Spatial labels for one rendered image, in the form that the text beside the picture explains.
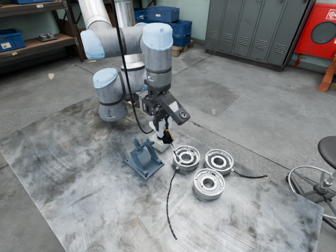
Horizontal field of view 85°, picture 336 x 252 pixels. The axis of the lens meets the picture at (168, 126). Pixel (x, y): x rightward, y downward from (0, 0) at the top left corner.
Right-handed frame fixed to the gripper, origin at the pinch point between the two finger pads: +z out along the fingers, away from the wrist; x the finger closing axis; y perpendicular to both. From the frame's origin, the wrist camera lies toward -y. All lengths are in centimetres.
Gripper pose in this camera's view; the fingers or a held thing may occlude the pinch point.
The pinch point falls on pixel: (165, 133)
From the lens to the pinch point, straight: 67.4
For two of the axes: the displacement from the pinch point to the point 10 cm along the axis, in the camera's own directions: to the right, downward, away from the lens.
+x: -6.8, 4.8, -5.6
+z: 0.0, 7.6, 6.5
